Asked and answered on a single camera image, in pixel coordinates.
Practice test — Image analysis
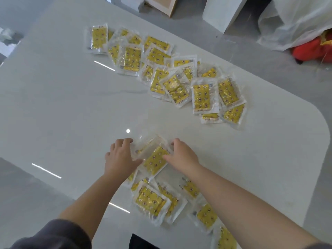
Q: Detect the white block cabinet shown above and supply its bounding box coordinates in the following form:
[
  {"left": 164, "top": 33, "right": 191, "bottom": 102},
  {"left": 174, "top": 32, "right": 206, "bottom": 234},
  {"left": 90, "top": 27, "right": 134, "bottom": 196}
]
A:
[{"left": 202, "top": 0, "right": 250, "bottom": 33}]

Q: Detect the crumpled white wrapping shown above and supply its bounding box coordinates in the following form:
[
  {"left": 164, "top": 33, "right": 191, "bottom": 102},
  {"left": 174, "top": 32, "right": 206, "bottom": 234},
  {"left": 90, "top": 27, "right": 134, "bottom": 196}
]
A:
[{"left": 0, "top": 27, "right": 14, "bottom": 42}]

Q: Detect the dark grey sleeve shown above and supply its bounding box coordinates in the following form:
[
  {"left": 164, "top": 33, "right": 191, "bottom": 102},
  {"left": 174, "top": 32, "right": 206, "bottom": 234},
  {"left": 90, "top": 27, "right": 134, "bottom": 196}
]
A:
[{"left": 10, "top": 219, "right": 92, "bottom": 249}]

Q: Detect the clear plastic bag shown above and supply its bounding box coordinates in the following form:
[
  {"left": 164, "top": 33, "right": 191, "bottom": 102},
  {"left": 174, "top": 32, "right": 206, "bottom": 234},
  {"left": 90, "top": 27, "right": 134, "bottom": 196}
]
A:
[{"left": 130, "top": 134, "right": 174, "bottom": 162}]

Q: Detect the white box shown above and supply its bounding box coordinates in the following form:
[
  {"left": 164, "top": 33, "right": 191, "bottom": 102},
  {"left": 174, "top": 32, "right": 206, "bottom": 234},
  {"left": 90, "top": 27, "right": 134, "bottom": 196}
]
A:
[{"left": 119, "top": 0, "right": 146, "bottom": 13}]

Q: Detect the person's left hand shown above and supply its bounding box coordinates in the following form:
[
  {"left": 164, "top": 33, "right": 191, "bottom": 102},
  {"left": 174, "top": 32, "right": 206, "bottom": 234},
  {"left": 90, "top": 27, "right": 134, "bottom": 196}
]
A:
[{"left": 104, "top": 138, "right": 143, "bottom": 177}]

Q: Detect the person's left forearm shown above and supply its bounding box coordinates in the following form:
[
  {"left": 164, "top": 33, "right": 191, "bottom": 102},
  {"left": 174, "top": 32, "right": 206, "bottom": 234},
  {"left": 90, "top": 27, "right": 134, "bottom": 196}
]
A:
[{"left": 59, "top": 166, "right": 135, "bottom": 242}]

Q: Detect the pile of yellow packets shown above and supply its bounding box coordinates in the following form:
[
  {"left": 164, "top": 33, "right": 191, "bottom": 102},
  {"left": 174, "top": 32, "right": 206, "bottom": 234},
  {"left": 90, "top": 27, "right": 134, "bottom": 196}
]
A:
[
  {"left": 124, "top": 167, "right": 243, "bottom": 249},
  {"left": 85, "top": 23, "right": 247, "bottom": 125}
]

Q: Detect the wooden framed panel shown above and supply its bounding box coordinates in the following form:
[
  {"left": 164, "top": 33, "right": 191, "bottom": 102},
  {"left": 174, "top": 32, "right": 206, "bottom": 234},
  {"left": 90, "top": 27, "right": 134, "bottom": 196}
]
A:
[{"left": 143, "top": 0, "right": 178, "bottom": 17}]

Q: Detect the white plastic sheet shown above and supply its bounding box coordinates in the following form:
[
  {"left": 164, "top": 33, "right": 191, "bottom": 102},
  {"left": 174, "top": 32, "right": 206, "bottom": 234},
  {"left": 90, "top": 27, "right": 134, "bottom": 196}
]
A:
[{"left": 257, "top": 0, "right": 332, "bottom": 52}]

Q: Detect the yellow patterned packet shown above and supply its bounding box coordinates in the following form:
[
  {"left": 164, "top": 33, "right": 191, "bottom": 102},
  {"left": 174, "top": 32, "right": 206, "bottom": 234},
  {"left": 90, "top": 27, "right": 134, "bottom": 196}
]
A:
[{"left": 141, "top": 145, "right": 173, "bottom": 177}]

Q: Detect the red cloth bundle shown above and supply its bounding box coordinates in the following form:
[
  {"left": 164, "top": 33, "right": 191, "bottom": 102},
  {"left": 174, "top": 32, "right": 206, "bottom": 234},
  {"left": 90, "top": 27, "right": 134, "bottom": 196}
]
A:
[{"left": 292, "top": 31, "right": 332, "bottom": 64}]

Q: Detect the person's right forearm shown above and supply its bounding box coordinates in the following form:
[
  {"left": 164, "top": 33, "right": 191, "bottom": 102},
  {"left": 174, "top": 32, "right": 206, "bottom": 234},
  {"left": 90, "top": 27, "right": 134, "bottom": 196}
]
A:
[{"left": 191, "top": 164, "right": 322, "bottom": 249}]

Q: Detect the person's right hand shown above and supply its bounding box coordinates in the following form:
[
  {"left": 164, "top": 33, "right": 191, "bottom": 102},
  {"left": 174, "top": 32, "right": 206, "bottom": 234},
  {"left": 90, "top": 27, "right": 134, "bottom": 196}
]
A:
[{"left": 162, "top": 138, "right": 202, "bottom": 177}]

